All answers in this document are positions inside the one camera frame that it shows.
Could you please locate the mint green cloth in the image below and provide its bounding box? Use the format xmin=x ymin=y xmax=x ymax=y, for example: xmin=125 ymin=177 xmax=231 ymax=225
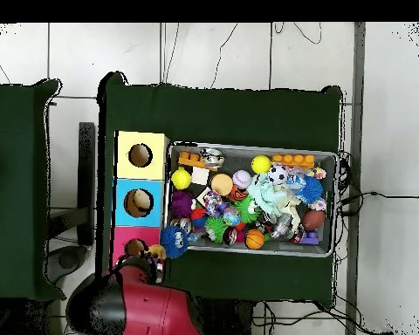
xmin=246 ymin=173 xmax=294 ymax=219

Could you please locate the blue spiky monster toy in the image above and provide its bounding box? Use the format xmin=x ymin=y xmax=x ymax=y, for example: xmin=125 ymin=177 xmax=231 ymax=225
xmin=159 ymin=224 xmax=190 ymax=260

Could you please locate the white baseball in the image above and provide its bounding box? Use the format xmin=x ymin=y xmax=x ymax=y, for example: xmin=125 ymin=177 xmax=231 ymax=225
xmin=232 ymin=169 xmax=252 ymax=190

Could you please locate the brown football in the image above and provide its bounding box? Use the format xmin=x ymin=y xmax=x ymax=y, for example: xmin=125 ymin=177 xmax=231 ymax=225
xmin=302 ymin=209 xmax=326 ymax=232

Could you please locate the black power cable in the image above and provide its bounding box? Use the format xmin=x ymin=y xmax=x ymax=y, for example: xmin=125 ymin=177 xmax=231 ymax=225
xmin=338 ymin=189 xmax=419 ymax=210

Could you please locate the plain yellow ball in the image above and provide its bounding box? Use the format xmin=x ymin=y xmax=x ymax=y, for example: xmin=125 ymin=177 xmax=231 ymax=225
xmin=251 ymin=154 xmax=272 ymax=174

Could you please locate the dark green tablecloth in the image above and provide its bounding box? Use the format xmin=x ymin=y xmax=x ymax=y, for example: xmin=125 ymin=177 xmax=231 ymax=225
xmin=95 ymin=71 xmax=345 ymax=310

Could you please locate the black stand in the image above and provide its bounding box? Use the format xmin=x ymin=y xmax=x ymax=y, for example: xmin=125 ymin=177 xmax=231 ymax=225
xmin=48 ymin=121 xmax=96 ymax=245

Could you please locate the orange four-stud building block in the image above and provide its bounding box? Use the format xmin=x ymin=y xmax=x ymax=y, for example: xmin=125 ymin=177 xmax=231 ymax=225
xmin=271 ymin=154 xmax=316 ymax=168

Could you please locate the grey floor rail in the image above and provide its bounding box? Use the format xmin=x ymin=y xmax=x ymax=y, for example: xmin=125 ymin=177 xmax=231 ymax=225
xmin=345 ymin=22 xmax=367 ymax=335

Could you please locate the blue spiky ball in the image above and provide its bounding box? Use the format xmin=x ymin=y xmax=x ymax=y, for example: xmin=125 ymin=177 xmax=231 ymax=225
xmin=295 ymin=175 xmax=324 ymax=205

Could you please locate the wooden box with three holes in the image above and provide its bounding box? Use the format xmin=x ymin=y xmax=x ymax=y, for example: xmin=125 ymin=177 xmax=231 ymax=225
xmin=112 ymin=130 xmax=170 ymax=266

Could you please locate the black and white soccer ball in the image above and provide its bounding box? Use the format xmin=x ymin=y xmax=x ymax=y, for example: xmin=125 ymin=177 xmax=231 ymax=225
xmin=267 ymin=165 xmax=289 ymax=185

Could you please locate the clear mesh bin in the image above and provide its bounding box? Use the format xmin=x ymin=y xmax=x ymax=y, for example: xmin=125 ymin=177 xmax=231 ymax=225
xmin=162 ymin=140 xmax=339 ymax=258

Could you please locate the orange basketball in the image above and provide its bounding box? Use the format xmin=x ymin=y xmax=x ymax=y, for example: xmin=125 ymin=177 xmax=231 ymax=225
xmin=244 ymin=229 xmax=265 ymax=250

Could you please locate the yellow tennis ball with handle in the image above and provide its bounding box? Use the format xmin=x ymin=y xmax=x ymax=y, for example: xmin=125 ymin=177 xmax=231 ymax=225
xmin=170 ymin=166 xmax=192 ymax=191

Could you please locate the purple spiky monster toy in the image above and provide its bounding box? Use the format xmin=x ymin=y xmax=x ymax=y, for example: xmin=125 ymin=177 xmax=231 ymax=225
xmin=169 ymin=190 xmax=195 ymax=219

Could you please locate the side table with green cloth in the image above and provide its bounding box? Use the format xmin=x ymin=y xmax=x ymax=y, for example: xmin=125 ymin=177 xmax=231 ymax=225
xmin=0 ymin=79 xmax=66 ymax=302

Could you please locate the grey stand foot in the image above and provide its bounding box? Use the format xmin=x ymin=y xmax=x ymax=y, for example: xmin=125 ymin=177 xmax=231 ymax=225
xmin=46 ymin=245 xmax=88 ymax=284

